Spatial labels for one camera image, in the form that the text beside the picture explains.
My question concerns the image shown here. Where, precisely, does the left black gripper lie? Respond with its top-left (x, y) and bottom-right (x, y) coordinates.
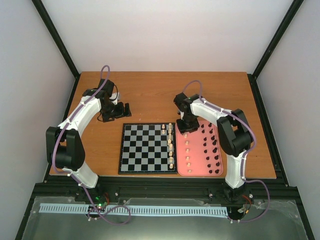
top-left (102, 101), bottom-right (132, 123)

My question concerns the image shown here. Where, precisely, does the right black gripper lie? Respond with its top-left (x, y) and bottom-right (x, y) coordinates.
top-left (176, 113), bottom-right (200, 135)

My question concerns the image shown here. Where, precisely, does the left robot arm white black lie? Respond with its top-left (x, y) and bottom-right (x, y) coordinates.
top-left (45, 88), bottom-right (132, 202)

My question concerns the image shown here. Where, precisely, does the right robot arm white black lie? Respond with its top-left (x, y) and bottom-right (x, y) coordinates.
top-left (173, 92), bottom-right (256, 202)

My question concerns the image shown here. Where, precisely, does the black white chess board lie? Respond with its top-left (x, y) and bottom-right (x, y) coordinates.
top-left (118, 122), bottom-right (178, 175)

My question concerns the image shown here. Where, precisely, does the pink plastic tray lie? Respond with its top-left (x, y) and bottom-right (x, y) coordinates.
top-left (175, 120), bottom-right (224, 177)

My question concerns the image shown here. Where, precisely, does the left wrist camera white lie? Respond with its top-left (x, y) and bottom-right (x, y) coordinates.
top-left (109, 92), bottom-right (121, 105)

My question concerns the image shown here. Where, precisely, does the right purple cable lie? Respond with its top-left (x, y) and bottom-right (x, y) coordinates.
top-left (182, 79), bottom-right (271, 223)

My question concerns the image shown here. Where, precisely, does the black aluminium frame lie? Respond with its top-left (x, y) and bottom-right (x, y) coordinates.
top-left (15, 0), bottom-right (315, 240)

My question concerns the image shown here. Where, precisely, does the light blue slotted cable duct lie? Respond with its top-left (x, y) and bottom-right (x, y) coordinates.
top-left (38, 203), bottom-right (228, 218)

